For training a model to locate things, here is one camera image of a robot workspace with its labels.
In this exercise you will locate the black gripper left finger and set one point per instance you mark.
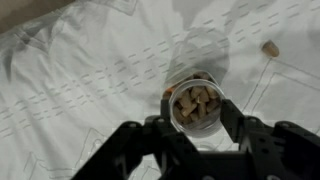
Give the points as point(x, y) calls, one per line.
point(124, 150)

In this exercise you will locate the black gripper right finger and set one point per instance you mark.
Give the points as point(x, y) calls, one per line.
point(284, 151)

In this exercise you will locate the white bed duvet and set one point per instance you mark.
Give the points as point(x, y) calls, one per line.
point(70, 78)

